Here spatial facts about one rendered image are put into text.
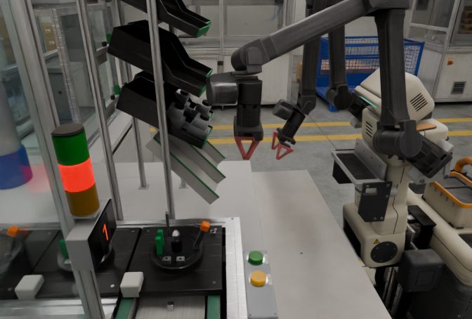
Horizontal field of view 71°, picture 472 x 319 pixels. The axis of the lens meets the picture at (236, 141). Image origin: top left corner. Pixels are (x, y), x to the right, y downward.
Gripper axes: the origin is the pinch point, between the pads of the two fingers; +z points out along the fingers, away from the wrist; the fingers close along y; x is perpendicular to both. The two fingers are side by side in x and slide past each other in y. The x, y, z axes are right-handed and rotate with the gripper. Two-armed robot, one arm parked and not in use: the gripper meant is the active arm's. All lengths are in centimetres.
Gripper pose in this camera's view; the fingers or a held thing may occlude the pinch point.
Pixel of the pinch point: (246, 156)
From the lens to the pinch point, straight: 84.4
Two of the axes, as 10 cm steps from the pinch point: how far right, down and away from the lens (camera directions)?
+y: 0.3, 4.1, -9.1
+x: 10.0, 0.2, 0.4
